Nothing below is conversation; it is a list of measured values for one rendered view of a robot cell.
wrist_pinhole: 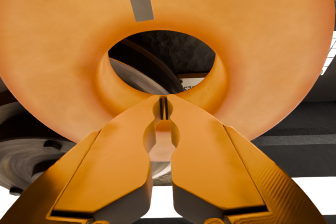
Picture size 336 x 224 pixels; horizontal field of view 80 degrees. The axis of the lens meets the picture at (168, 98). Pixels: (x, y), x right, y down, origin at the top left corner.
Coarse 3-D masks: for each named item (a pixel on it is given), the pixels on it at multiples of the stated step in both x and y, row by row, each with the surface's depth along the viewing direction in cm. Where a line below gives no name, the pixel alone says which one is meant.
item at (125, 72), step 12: (120, 48) 33; (120, 60) 29; (132, 60) 32; (144, 60) 35; (120, 72) 30; (132, 72) 30; (144, 72) 31; (156, 72) 35; (132, 84) 32; (144, 84) 32; (156, 84) 32; (168, 84) 37; (168, 168) 52
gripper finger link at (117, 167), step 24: (120, 120) 10; (144, 120) 10; (96, 144) 8; (120, 144) 8; (144, 144) 9; (96, 168) 7; (120, 168) 7; (144, 168) 7; (72, 192) 6; (96, 192) 6; (120, 192) 6; (144, 192) 7; (96, 216) 6; (120, 216) 7
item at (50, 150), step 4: (44, 144) 28; (48, 144) 28; (52, 144) 28; (56, 144) 28; (44, 148) 28; (48, 148) 28; (52, 148) 28; (56, 148) 28; (60, 148) 28; (48, 152) 29; (52, 152) 29; (56, 152) 29; (12, 188) 39; (16, 188) 39; (12, 192) 39; (16, 192) 39; (20, 192) 39
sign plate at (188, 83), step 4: (180, 76) 49; (184, 76) 48; (188, 76) 48; (192, 76) 48; (196, 76) 48; (200, 76) 48; (204, 76) 48; (180, 80) 48; (184, 80) 48; (188, 80) 48; (192, 80) 48; (196, 80) 48; (200, 80) 48; (184, 84) 49; (188, 84) 49; (192, 84) 49; (196, 84) 49; (184, 88) 50; (188, 88) 50
